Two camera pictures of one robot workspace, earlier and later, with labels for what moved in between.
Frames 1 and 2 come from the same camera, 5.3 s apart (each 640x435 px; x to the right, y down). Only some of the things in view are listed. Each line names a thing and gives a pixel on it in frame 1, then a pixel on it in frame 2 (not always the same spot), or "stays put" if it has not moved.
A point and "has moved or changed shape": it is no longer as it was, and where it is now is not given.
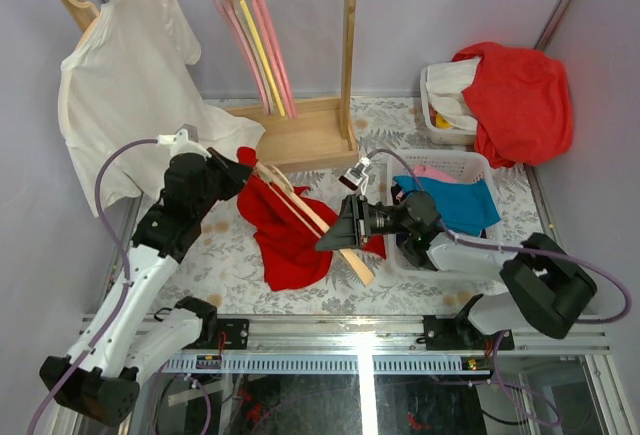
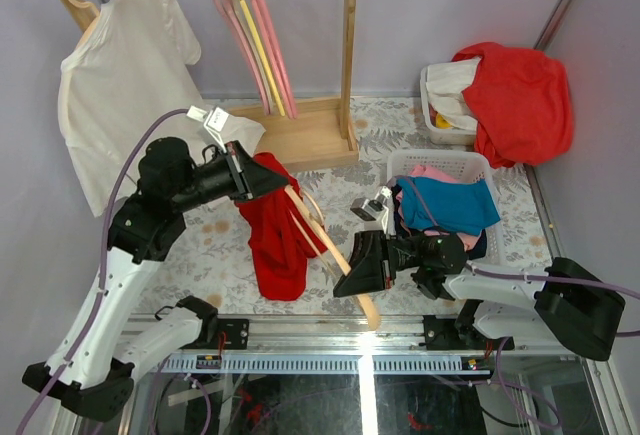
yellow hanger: [256, 39] stays put
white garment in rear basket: [445, 84] stays put
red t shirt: [289, 243] stays put
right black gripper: [353, 224] → [373, 251]
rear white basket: [443, 136] stays put
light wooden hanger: [279, 180] has moved or changed shape
